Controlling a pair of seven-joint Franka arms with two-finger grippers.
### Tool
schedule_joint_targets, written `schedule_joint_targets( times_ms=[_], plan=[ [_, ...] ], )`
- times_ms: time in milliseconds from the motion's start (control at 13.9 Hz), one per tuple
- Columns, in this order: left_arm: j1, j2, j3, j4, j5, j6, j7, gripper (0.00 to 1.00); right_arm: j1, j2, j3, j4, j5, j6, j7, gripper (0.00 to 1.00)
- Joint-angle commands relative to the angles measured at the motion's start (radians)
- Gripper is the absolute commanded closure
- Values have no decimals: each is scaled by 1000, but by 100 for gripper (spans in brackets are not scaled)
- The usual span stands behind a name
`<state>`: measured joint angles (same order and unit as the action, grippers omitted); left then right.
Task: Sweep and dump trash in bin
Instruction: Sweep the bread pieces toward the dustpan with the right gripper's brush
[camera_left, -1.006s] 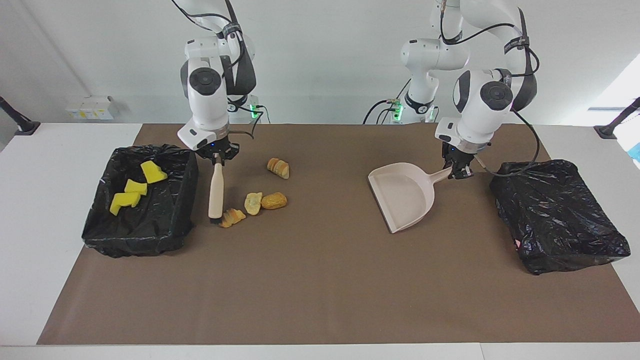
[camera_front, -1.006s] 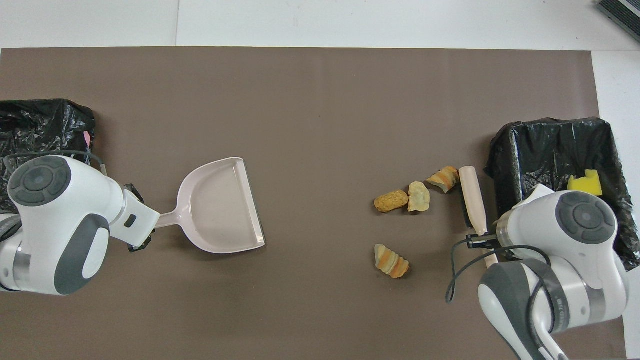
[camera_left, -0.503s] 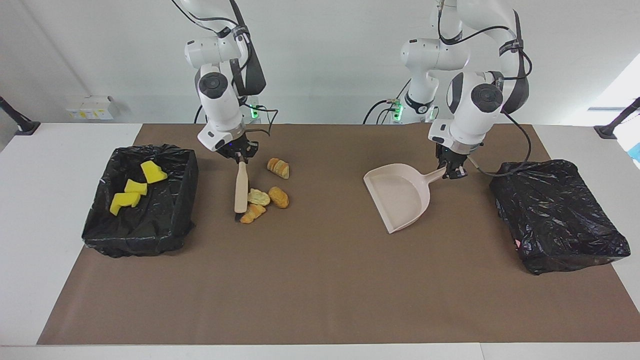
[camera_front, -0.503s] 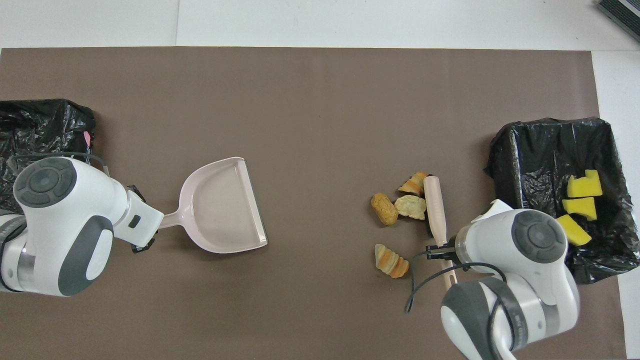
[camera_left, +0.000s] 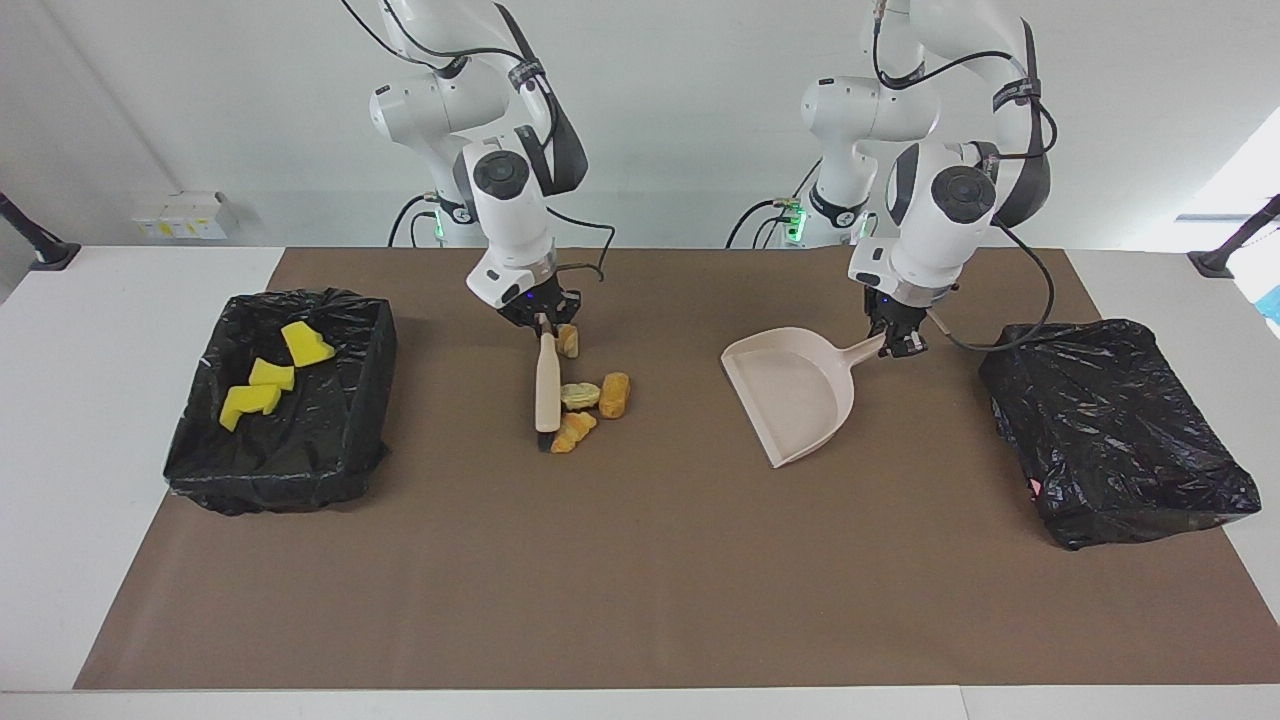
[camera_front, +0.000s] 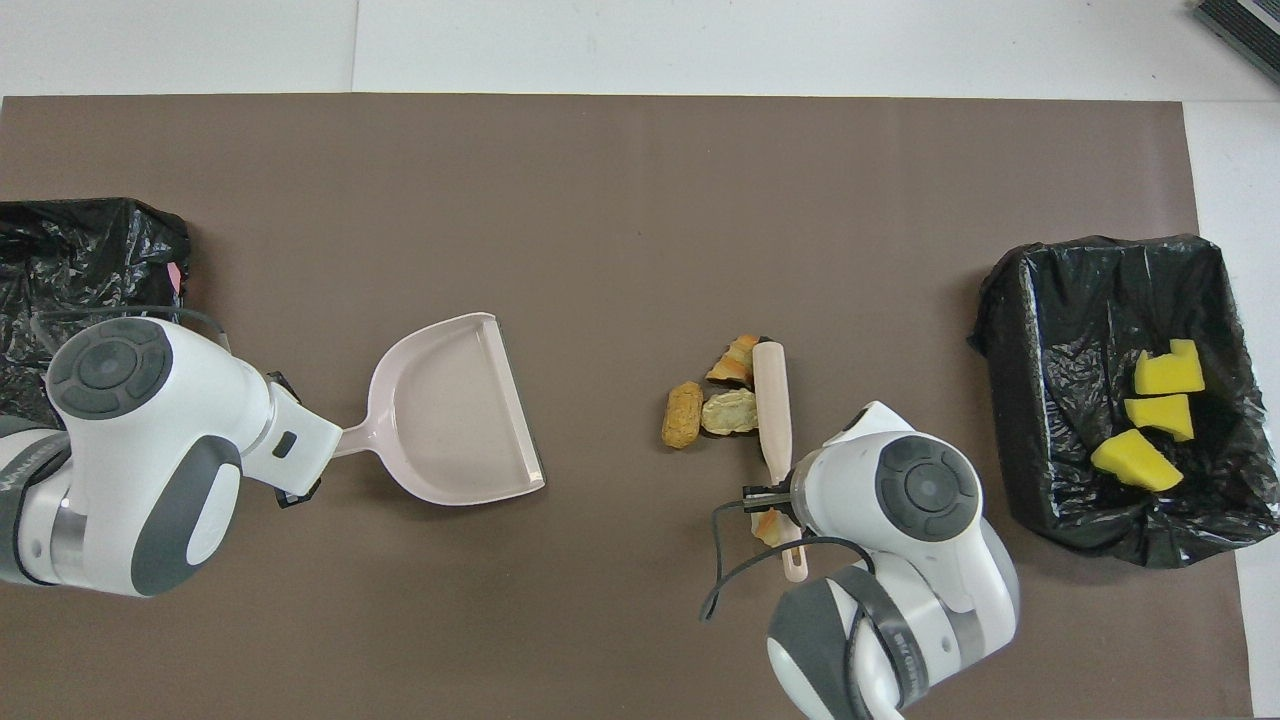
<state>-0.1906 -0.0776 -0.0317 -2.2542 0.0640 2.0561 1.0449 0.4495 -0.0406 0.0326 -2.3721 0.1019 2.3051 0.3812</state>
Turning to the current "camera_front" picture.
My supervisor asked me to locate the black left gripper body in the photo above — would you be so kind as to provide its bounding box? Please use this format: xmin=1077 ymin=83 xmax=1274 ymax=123
xmin=266 ymin=371 xmax=321 ymax=510

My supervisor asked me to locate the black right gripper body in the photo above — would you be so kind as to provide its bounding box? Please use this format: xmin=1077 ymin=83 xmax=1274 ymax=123
xmin=743 ymin=480 xmax=801 ymax=521

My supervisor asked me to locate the pale crinkled chip piece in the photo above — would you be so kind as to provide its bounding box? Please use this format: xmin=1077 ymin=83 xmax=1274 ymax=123
xmin=700 ymin=388 xmax=761 ymax=437

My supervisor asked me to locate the beige hand brush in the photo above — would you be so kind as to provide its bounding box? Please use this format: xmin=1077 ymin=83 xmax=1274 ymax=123
xmin=751 ymin=341 xmax=810 ymax=585

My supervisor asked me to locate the peanut shaped bread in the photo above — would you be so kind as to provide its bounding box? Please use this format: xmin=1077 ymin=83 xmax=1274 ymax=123
xmin=661 ymin=380 xmax=706 ymax=451

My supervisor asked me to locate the beige plastic dustpan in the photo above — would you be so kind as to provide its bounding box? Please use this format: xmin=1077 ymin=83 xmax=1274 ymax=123
xmin=330 ymin=312 xmax=547 ymax=507

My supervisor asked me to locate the large yellow sponge wedge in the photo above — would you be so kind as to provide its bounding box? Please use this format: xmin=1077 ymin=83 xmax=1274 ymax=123
xmin=1089 ymin=429 xmax=1185 ymax=493

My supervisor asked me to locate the small yellow sponge piece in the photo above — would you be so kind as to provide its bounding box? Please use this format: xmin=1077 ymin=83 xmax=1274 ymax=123
xmin=1124 ymin=393 xmax=1196 ymax=443

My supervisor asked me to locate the notched yellow sponge piece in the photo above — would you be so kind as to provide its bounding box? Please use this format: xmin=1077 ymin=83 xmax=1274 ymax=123
xmin=1133 ymin=339 xmax=1207 ymax=396

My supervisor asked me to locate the black bag lined bin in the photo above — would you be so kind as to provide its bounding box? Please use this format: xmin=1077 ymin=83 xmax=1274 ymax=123
xmin=967 ymin=234 xmax=1280 ymax=570

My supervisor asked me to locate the black bag bin pink spot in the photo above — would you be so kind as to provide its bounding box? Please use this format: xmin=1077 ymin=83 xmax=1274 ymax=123
xmin=0 ymin=197 xmax=192 ymax=421

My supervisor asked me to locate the brown table mat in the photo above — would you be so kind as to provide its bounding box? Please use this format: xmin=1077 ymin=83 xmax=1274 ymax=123
xmin=0 ymin=93 xmax=1256 ymax=720

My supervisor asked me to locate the dark grey ribbed device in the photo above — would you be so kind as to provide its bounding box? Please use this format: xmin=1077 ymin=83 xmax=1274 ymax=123
xmin=1193 ymin=0 xmax=1280 ymax=86

